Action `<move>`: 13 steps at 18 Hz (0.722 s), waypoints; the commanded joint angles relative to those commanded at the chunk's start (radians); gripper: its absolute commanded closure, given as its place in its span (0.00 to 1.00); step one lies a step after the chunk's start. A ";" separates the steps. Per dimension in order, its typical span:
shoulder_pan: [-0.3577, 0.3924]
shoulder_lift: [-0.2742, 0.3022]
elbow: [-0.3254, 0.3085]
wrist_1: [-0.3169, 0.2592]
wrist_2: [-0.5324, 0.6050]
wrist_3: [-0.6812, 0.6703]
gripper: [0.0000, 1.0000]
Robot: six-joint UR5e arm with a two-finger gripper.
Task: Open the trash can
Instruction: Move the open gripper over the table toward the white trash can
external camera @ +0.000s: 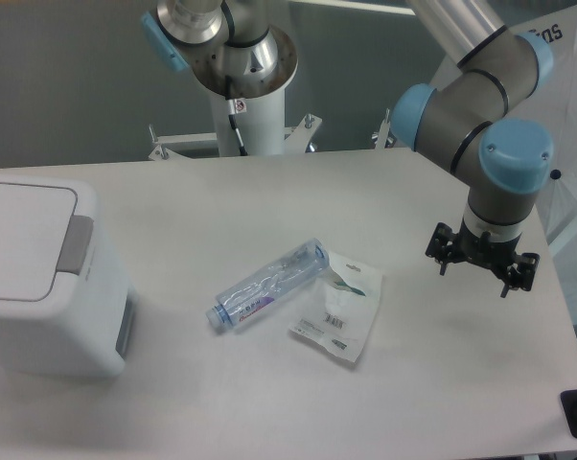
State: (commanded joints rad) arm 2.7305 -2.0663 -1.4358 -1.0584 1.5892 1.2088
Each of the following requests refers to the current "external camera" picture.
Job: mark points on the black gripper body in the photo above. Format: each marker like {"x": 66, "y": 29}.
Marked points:
{"x": 483, "y": 251}

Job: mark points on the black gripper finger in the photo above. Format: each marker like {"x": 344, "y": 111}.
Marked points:
{"x": 519, "y": 273}
{"x": 444, "y": 247}

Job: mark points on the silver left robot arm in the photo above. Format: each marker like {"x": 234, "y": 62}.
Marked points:
{"x": 245, "y": 64}

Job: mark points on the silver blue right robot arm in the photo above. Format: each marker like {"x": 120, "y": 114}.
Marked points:
{"x": 466, "y": 130}

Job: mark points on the white trash can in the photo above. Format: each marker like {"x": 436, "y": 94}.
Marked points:
{"x": 66, "y": 301}

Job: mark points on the white trash can lid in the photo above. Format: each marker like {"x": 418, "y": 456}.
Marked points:
{"x": 45, "y": 228}

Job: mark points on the white plastic packaging bag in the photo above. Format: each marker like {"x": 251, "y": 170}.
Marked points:
{"x": 336, "y": 313}

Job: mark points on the clear plastic water bottle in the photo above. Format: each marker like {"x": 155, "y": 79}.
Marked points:
{"x": 246, "y": 300}

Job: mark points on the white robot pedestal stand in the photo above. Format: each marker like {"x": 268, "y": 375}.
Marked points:
{"x": 242, "y": 127}

